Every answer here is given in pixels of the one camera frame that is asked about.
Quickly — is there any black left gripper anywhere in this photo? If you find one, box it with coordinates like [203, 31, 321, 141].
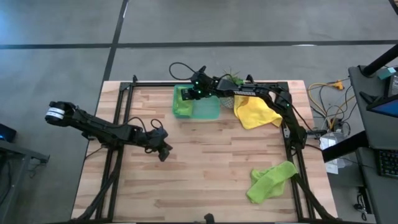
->
[143, 127, 174, 163]

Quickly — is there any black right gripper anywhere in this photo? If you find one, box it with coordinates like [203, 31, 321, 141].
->
[190, 65, 223, 101]

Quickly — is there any green microfiber towel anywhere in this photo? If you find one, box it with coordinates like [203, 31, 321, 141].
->
[172, 86, 195, 119]

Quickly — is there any yellow microfiber towel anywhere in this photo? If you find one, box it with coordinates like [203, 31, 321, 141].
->
[233, 94, 284, 130]

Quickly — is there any translucent green plastic bin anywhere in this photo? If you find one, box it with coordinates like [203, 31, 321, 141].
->
[171, 84, 221, 122]

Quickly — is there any potted plant white geometric pot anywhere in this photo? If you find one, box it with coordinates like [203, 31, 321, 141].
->
[218, 66, 248, 110]

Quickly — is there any lime green crumpled towel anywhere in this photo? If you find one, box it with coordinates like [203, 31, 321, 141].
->
[246, 160, 299, 205]

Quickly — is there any white power supply box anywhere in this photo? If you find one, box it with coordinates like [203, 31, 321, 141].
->
[318, 132, 345, 175]

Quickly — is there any grey metal cart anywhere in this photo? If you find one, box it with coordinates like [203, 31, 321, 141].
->
[0, 139, 51, 224]

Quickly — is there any black device blue light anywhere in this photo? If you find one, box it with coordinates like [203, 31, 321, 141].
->
[0, 123, 18, 144]

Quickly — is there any grey office desk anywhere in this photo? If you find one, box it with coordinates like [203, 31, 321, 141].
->
[322, 63, 398, 224]

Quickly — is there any black desk pole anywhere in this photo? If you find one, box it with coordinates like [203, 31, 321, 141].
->
[361, 42, 398, 78]

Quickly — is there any small teal box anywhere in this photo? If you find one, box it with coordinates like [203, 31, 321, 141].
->
[377, 66, 397, 80]

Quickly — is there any computer monitor blue screen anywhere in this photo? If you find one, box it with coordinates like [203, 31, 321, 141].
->
[366, 95, 398, 119]

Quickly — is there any black backlit keyboard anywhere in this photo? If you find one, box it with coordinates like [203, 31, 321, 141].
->
[376, 148, 398, 179]

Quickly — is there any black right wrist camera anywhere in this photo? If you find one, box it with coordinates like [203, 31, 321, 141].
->
[180, 87, 195, 101]

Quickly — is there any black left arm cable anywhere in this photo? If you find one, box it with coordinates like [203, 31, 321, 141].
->
[126, 116, 165, 154]

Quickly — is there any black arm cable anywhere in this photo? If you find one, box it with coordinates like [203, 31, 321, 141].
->
[126, 116, 165, 154]
[168, 62, 200, 82]

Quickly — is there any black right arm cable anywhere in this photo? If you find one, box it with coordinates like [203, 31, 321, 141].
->
[168, 62, 200, 82]

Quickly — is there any black aluminium table frame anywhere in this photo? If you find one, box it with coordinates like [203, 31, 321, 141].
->
[71, 73, 340, 223]

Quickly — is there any yellow power cable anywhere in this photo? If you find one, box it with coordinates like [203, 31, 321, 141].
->
[307, 79, 357, 131]

